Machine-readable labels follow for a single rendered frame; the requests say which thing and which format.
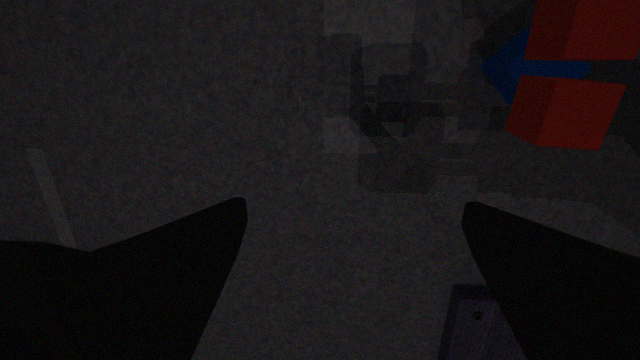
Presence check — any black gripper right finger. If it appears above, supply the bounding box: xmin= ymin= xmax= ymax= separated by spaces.
xmin=462 ymin=202 xmax=640 ymax=360

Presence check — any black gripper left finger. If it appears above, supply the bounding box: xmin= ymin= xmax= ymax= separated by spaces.
xmin=0 ymin=197 xmax=248 ymax=360

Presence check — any blue cube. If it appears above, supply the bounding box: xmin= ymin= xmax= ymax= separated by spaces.
xmin=480 ymin=26 xmax=592 ymax=104

